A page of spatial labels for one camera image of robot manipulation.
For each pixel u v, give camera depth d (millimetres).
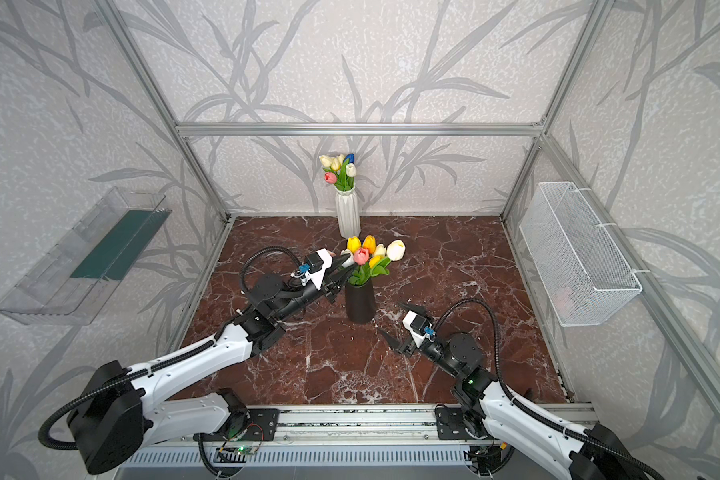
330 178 841
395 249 597
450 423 737
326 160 866
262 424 730
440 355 642
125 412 390
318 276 592
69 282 640
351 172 908
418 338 611
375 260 696
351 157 918
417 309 619
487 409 569
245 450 704
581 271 614
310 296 622
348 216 1029
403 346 652
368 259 707
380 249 727
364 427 751
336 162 926
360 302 831
